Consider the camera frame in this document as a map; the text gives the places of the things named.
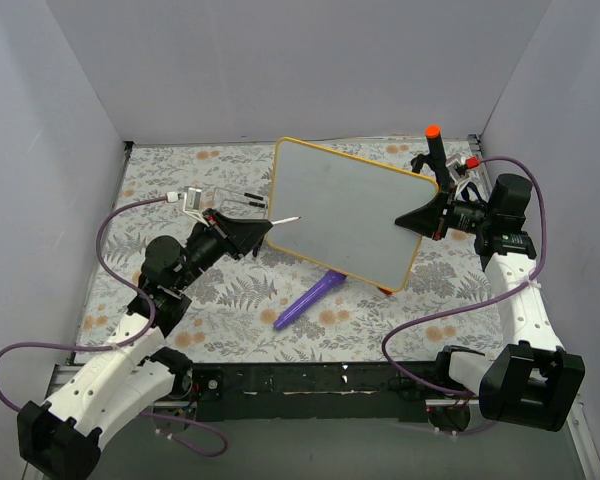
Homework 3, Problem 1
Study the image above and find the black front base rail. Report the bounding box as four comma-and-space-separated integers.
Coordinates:
193, 362, 454, 422

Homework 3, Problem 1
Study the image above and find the purple toy microphone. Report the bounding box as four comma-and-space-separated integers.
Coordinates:
273, 270, 347, 330

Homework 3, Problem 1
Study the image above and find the yellow framed whiteboard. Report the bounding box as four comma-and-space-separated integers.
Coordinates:
266, 137, 439, 292

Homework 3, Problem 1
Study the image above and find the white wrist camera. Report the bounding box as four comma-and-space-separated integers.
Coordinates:
445, 154, 480, 193
166, 187, 216, 226

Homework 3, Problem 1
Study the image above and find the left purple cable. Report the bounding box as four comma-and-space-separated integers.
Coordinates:
0, 192, 229, 457

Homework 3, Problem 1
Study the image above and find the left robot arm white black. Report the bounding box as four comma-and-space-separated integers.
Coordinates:
17, 209, 273, 479

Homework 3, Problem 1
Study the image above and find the red capped whiteboard marker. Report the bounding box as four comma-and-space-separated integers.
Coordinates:
271, 216, 301, 226

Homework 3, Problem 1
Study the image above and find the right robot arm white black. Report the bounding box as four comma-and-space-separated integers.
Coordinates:
395, 174, 585, 431

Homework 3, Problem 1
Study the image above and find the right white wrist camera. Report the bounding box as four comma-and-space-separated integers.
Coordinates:
445, 154, 480, 193

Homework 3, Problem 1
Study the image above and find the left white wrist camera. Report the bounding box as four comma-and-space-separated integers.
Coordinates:
166, 187, 216, 226

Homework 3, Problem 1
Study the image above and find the floral patterned table mat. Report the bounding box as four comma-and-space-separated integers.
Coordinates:
78, 144, 502, 363

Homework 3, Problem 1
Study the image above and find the black microphone desk stand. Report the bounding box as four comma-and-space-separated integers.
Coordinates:
410, 153, 429, 174

